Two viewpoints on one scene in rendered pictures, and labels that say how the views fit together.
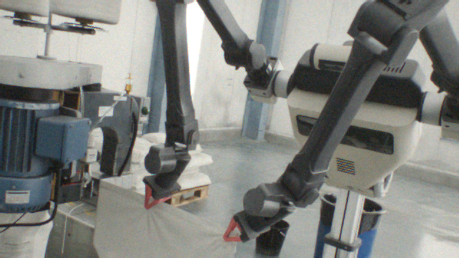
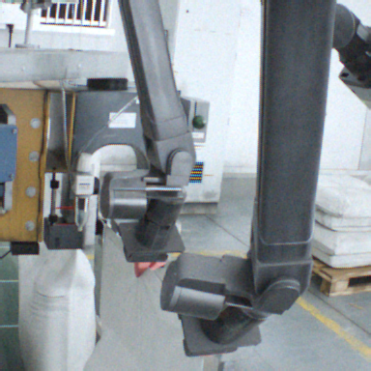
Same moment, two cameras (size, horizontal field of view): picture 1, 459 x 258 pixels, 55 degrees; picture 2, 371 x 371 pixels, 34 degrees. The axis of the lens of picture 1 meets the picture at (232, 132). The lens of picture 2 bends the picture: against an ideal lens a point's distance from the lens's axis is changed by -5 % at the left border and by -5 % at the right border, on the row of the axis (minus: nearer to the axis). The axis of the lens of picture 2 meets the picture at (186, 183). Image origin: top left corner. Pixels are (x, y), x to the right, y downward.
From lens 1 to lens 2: 0.56 m
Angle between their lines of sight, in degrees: 34
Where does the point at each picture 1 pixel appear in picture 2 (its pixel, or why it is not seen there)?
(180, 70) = (142, 46)
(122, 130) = not seen: hidden behind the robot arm
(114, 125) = (139, 143)
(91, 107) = (96, 113)
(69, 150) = not seen: outside the picture
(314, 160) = (262, 215)
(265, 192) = (181, 271)
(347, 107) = (278, 96)
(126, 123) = not seen: hidden behind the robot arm
